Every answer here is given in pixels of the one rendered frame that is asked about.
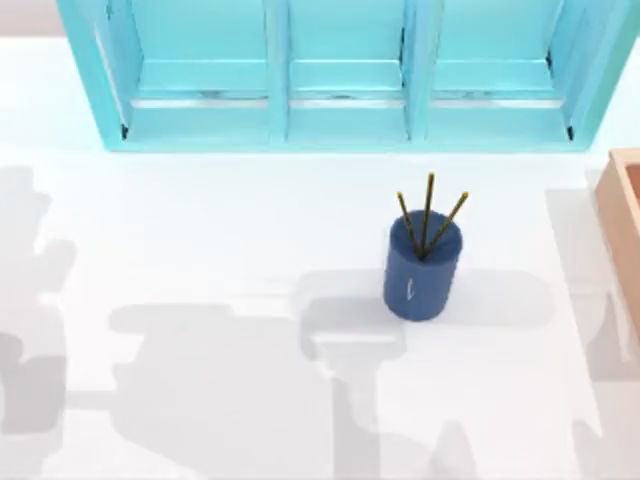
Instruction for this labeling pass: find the dark yellow-tipped pencil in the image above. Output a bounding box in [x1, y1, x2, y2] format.
[420, 191, 470, 260]
[418, 172, 436, 260]
[396, 191, 420, 260]

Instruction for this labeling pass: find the dark blue pen cup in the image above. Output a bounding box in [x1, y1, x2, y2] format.
[382, 211, 464, 323]

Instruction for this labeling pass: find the light blue rack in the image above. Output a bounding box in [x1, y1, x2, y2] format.
[55, 0, 640, 154]

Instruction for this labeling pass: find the shallow salmon-coloured box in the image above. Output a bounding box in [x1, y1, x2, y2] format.
[594, 147, 640, 362]

